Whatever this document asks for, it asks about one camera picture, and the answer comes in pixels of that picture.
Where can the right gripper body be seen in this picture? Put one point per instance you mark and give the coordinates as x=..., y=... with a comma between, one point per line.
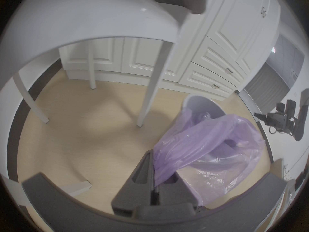
x=277, y=121

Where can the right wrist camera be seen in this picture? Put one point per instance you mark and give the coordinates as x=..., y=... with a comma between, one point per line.
x=289, y=107

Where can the grey curtain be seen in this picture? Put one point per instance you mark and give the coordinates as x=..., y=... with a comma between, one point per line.
x=268, y=86

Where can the white wardrobe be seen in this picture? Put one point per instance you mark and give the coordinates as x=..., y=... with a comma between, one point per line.
x=217, y=32

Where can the white trash bin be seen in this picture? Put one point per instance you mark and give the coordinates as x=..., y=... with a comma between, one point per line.
x=200, y=105

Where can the purple plastic bag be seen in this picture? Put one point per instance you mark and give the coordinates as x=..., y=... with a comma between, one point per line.
x=193, y=144

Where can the white chair dark grey seat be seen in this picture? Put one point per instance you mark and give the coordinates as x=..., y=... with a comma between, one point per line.
x=84, y=13

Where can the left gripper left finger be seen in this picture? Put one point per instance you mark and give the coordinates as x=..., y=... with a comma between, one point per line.
x=135, y=190

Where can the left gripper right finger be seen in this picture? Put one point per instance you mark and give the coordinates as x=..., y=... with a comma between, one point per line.
x=176, y=194

